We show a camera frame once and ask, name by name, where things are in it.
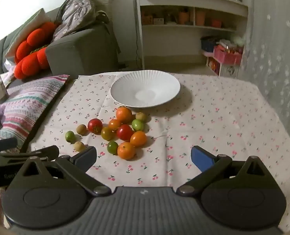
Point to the yellow-green fruit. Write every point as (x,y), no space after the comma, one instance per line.
(81,129)

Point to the grey throw pillow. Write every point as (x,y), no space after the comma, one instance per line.
(25,27)

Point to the grey patterned backpack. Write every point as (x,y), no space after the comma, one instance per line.
(76,12)

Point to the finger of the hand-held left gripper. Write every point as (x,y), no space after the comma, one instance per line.
(47,151)
(3,144)

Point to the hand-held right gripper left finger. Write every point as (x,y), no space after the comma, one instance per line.
(86,157)

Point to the small orange box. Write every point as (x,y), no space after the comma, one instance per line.
(147,18)

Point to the small white labelled box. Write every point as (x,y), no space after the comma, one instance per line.
(158,20)

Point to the white flower lace curtain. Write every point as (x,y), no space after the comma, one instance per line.
(274,41)

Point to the green-orange tomato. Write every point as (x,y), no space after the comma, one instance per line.
(107,133)

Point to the grey sofa armrest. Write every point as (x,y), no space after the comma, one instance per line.
(81,51)

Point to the green jujube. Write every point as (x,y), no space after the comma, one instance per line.
(69,135)
(137,124)

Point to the striped patterned pillow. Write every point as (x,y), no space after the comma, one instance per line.
(25,107)

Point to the orange tangerine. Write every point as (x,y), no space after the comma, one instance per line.
(124,114)
(126,150)

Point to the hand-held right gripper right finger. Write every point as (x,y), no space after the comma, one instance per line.
(201,159)

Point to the orange tomato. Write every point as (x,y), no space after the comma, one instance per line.
(138,138)
(114,124)

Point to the white shelf unit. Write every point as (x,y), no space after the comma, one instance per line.
(164,28)

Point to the orange flower pot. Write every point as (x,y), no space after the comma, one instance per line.
(184,17)

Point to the white plastic crate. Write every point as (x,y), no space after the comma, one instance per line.
(226,69)

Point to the peach cup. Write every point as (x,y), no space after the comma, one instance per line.
(200,17)

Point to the blue plastic basket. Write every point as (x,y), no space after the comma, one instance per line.
(207,44)

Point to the small orange basket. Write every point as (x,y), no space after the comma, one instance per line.
(217,23)

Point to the red flower cushion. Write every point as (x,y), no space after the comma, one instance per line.
(30,63)

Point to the dark green tomato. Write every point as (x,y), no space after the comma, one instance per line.
(112,147)

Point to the white ribbed plate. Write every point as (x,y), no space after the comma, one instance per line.
(145,88)

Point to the pink plastic basket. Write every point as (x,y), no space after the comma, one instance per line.
(226,56)

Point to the cherry print tablecloth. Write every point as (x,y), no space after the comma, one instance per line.
(208,117)

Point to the red tomato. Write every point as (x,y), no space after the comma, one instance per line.
(95,125)
(124,132)

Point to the pink tray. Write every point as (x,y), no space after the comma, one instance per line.
(208,53)

